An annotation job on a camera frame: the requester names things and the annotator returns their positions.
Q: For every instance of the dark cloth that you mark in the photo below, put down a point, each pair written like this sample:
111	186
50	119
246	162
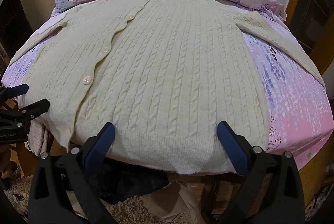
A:
125	182

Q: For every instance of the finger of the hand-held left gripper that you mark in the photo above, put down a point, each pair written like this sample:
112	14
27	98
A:
21	88
36	107

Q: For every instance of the wooden bed frame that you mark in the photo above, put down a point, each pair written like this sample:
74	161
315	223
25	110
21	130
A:
313	177

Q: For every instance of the pink knitted cloth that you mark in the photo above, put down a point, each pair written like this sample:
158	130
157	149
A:
39	135

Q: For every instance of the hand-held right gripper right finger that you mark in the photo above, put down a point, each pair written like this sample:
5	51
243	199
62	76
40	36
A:
229	143

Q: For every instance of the beige shaggy rug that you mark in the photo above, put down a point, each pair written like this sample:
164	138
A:
15	187

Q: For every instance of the beige tree-print cushion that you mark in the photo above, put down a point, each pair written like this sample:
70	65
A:
156	208

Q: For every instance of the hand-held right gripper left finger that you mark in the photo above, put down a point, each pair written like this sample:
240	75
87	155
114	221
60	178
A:
104	140

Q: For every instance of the floral pink bed sheet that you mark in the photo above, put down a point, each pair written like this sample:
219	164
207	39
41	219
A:
292	98

